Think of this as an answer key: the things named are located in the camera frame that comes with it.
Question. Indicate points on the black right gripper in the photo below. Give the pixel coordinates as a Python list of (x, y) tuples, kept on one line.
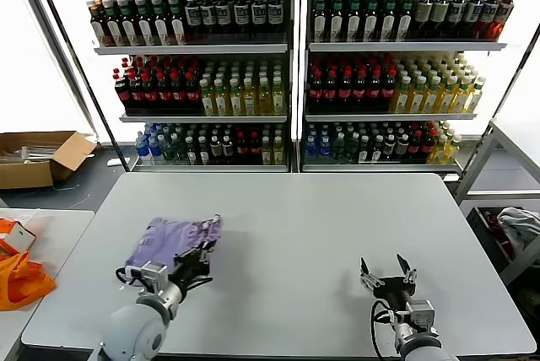
[(394, 289)]

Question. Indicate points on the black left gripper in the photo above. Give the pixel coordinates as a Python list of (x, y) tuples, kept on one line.
[(192, 274)]

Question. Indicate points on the purple t-shirt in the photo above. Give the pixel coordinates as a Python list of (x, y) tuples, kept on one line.
[(164, 238)]

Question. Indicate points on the white cap dark bottle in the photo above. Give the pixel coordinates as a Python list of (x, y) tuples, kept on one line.
[(228, 151), (192, 152), (365, 151), (403, 148), (390, 149), (217, 151), (377, 151), (204, 152)]

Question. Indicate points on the dark green bottle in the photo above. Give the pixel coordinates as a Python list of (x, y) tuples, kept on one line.
[(180, 151), (169, 151), (352, 150), (338, 150)]

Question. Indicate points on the black storage crate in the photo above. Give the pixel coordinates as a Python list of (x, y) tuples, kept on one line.
[(485, 230)]

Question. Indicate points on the small red label cola bottle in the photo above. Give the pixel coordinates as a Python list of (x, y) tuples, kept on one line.
[(254, 151), (415, 148), (241, 151), (428, 146)]

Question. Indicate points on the blue drink bottle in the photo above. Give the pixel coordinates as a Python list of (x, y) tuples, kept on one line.
[(156, 149), (325, 149), (143, 150), (311, 149)]

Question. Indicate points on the red garment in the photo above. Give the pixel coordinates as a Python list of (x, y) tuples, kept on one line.
[(491, 219)]

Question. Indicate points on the small white flat object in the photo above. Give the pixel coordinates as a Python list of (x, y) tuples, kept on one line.
[(115, 163)]

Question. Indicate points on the side cart with cloth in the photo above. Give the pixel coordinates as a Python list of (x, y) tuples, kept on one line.
[(506, 195)]

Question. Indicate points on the grey crumpled garment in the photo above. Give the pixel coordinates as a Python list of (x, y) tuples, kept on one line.
[(521, 226)]

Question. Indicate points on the red cap cola bottle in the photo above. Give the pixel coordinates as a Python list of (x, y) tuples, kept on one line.
[(374, 91), (166, 95), (330, 91), (180, 95), (194, 95), (345, 91), (123, 95), (315, 91), (152, 95), (389, 91), (360, 91), (137, 95)]

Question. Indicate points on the white and orange carton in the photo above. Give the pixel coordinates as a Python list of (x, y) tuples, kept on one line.
[(21, 236)]

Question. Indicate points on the orange fabric bag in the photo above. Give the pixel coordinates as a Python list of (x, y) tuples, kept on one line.
[(17, 289)]

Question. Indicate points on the open cardboard box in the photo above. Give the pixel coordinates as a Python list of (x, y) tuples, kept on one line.
[(25, 175)]

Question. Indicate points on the white packing material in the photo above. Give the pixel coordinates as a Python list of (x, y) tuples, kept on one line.
[(25, 154)]

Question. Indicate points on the black diagonal pole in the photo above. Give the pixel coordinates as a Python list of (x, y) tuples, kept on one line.
[(500, 103), (79, 61)]

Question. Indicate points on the grey metal shelving unit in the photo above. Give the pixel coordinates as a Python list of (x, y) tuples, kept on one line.
[(190, 50), (401, 46)]

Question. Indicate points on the green label tea bottle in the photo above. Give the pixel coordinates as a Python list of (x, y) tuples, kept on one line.
[(337, 21), (354, 21), (177, 25), (372, 21), (127, 25), (160, 25), (144, 25), (389, 21), (406, 21), (320, 21), (113, 25)]

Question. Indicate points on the white label dark bottle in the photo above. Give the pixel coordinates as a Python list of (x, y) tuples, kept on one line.
[(224, 15), (243, 14), (260, 13), (276, 13), (209, 15), (193, 15)]

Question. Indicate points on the amber drink bottle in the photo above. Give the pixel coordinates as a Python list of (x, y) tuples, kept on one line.
[(99, 28)]

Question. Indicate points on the grey window pillar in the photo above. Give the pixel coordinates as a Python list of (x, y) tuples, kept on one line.
[(55, 42)]

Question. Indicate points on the beige label dark bottle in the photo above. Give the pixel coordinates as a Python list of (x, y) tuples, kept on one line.
[(423, 13), (441, 13)]

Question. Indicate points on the blue white label bottle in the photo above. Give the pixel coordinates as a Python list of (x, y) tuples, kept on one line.
[(473, 13), (489, 14), (457, 13)]

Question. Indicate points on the red drink bottle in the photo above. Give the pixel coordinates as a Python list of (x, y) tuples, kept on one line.
[(503, 17)]

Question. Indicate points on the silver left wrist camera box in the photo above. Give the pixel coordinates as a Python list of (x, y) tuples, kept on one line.
[(154, 277)]

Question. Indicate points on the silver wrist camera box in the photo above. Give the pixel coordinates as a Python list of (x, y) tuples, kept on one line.
[(154, 277), (421, 314)]

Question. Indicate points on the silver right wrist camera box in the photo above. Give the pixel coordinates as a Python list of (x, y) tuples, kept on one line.
[(421, 314)]

